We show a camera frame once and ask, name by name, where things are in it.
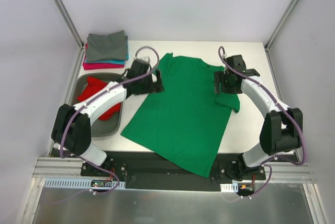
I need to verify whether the green t-shirt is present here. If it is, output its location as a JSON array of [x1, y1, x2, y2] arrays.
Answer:
[[121, 53, 240, 177]]

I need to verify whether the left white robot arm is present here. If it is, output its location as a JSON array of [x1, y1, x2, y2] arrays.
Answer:
[[51, 59, 164, 176]]

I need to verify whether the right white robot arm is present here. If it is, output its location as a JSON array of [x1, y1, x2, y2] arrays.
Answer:
[[214, 54, 304, 180]]

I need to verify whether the folded teal t-shirt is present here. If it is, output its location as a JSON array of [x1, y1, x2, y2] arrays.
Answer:
[[106, 41, 129, 65]]

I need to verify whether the folded grey t-shirt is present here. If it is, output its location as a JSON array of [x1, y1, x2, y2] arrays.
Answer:
[[86, 30, 127, 63]]

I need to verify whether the red t-shirt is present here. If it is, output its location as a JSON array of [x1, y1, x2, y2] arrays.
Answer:
[[77, 76, 121, 121]]

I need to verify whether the folded magenta t-shirt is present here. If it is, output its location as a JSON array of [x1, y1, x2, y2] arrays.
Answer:
[[82, 51, 129, 71]]

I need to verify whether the grey plastic tray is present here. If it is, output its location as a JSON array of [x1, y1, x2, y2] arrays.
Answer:
[[69, 72, 122, 138]]

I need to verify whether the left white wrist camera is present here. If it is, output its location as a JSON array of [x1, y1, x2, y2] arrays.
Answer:
[[135, 56, 151, 64]]

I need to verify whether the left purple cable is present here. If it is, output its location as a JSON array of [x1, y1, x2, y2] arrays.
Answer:
[[59, 46, 161, 159]]

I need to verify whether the purple cable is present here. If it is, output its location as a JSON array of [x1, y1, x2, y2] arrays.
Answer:
[[218, 46, 309, 166], [59, 46, 161, 159]]

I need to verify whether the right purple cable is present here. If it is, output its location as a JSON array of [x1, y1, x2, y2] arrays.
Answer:
[[218, 46, 309, 166]]

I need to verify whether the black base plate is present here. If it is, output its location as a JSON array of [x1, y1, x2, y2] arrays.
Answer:
[[49, 148, 299, 192]]

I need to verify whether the right white cable duct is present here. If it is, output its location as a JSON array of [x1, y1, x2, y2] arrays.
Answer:
[[220, 183, 239, 193]]

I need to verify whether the white cable duct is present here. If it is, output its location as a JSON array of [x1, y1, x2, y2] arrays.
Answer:
[[220, 183, 239, 193], [44, 178, 126, 191]]

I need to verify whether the left aluminium frame post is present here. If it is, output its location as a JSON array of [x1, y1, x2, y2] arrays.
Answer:
[[53, 0, 84, 49]]

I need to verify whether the aluminium frame post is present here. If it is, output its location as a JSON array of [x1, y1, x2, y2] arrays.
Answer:
[[264, 0, 300, 52], [53, 0, 84, 49]]

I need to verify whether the right aluminium frame post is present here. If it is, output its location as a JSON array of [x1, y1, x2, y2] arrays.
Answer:
[[264, 0, 300, 52]]

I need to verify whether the aluminium front rail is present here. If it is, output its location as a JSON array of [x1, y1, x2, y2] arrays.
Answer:
[[32, 157, 316, 184]]

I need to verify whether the left white cable duct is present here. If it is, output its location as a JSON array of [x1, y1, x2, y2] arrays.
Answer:
[[44, 178, 126, 191]]

